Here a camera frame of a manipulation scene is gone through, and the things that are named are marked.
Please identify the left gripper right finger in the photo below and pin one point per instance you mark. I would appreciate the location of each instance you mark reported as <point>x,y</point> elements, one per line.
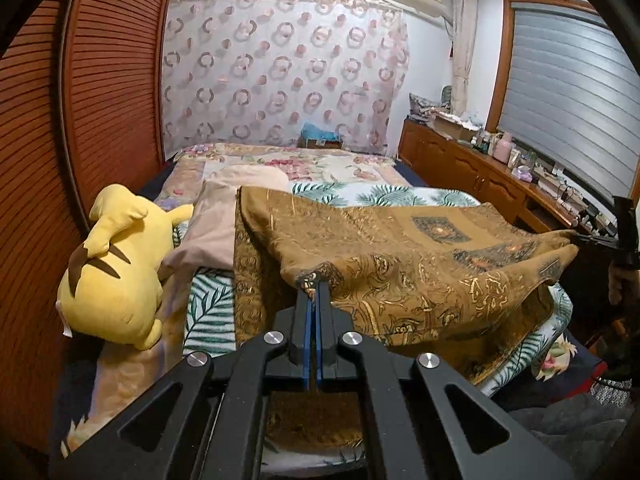
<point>420,418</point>

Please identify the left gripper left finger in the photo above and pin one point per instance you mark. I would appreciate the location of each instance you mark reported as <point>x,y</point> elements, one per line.
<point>205,418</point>

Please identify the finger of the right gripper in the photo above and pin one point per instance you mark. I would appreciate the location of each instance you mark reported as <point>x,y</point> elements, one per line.
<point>597,241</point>

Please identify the brown patterned scarf cloth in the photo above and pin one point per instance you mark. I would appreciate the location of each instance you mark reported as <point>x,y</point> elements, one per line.
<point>457,281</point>

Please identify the person right hand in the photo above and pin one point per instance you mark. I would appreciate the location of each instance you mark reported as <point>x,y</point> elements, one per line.
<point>623,286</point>

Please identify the palm leaf print blanket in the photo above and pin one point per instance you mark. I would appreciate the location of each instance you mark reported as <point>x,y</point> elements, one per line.
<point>209,326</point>

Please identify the pink bottle on dresser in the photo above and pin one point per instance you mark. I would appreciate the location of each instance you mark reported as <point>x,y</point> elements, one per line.
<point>503,148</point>

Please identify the grey window blind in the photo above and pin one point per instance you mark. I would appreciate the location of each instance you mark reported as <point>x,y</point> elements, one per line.
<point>572,94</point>

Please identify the yellow plush toy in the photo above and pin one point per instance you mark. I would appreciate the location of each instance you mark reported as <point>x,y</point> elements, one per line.
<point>111,289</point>

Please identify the wooden dresser cabinet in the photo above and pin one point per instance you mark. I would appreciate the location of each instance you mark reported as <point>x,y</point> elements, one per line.
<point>443,163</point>

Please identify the beige pink cloth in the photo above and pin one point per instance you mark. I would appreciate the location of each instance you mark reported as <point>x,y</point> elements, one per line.
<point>209,239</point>

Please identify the floral bed cover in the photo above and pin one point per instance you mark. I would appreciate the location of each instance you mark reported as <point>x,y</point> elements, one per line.
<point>198,162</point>

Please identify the beige side curtain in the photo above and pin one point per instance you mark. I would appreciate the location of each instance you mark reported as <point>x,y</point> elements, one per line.
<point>463,44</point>

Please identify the blue item on box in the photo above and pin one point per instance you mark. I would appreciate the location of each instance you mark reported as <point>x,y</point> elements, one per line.
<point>312,136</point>

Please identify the floral circle pattern curtain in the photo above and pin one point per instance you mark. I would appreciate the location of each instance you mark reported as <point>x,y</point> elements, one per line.
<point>258,71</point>

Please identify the wooden louvered wardrobe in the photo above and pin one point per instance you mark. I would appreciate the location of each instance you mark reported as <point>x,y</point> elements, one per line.
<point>80,109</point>

